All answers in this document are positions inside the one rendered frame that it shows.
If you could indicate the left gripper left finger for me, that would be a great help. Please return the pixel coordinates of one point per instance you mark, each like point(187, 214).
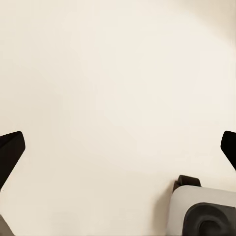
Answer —
point(12, 146)

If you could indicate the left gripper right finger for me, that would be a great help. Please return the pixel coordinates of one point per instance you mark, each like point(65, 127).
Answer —
point(228, 146)

